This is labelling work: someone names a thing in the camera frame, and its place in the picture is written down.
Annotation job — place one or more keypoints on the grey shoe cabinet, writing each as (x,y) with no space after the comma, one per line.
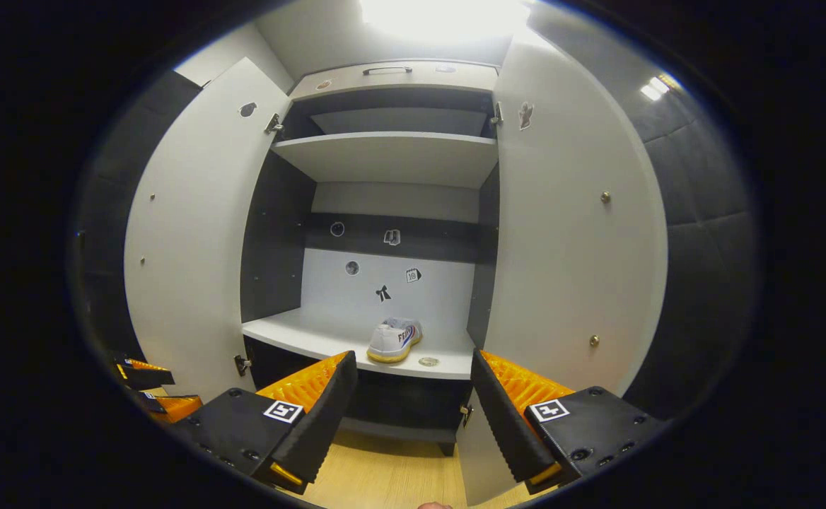
(385,159)

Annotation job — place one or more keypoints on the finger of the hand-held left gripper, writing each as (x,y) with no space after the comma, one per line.
(176,406)
(144,375)

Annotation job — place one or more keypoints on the white shoe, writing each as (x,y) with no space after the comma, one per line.
(392,343)

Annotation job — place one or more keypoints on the large ceiling light panel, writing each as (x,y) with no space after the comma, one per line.
(445,18)

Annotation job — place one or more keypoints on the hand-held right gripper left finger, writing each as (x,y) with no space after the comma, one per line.
(328,417)

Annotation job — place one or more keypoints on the grey cabinet drawer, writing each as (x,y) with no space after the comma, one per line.
(342,83)

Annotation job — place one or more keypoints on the small ceiling light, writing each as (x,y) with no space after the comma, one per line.
(657,87)

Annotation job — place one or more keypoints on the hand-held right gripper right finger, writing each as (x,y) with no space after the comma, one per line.
(501,424)

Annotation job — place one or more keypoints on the grey cabinet door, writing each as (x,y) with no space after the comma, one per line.
(201,233)
(568,247)

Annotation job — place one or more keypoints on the black backdrop cloth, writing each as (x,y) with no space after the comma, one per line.
(112,212)
(703,247)

